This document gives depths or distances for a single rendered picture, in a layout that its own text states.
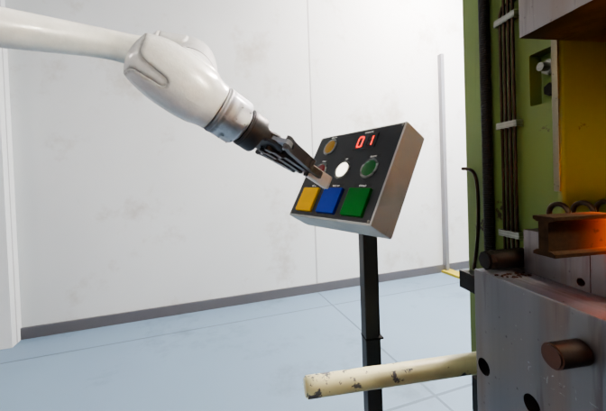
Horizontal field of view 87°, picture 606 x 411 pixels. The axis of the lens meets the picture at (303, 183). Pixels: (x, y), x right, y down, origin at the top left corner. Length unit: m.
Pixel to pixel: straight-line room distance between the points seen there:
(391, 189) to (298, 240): 2.26
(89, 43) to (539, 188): 0.87
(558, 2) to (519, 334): 0.45
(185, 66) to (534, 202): 0.69
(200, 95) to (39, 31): 0.27
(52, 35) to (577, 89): 0.90
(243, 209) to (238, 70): 1.20
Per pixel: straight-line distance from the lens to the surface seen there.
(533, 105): 0.79
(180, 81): 0.55
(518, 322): 0.55
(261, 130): 0.60
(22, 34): 0.69
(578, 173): 0.76
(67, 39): 0.71
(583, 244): 0.47
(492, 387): 0.64
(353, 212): 0.77
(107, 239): 2.88
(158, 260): 2.86
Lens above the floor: 1.07
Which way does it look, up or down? 1 degrees down
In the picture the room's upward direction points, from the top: 2 degrees counter-clockwise
